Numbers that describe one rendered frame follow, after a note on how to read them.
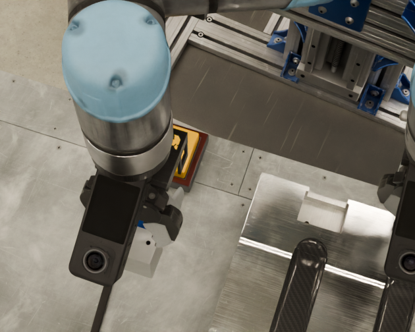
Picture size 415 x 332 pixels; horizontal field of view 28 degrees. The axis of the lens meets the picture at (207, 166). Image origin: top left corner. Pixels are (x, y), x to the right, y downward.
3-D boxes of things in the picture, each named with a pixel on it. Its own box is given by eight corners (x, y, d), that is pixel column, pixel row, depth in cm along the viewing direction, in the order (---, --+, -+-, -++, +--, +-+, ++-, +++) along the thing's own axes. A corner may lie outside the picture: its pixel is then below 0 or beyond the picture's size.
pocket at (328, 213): (304, 197, 101) (307, 186, 98) (346, 210, 100) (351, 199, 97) (293, 230, 99) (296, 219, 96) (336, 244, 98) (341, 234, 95)
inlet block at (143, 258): (150, 165, 98) (148, 144, 93) (190, 177, 97) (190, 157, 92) (110, 265, 92) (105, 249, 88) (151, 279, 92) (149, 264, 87)
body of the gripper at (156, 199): (191, 159, 83) (190, 102, 72) (162, 235, 80) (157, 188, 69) (120, 136, 84) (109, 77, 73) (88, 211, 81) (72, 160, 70)
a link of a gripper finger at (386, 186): (414, 197, 88) (441, 177, 79) (410, 213, 87) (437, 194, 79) (371, 184, 88) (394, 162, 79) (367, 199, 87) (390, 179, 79)
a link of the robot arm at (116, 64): (165, -19, 59) (174, 85, 55) (168, 62, 69) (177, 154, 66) (53, -11, 59) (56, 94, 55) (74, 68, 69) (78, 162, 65)
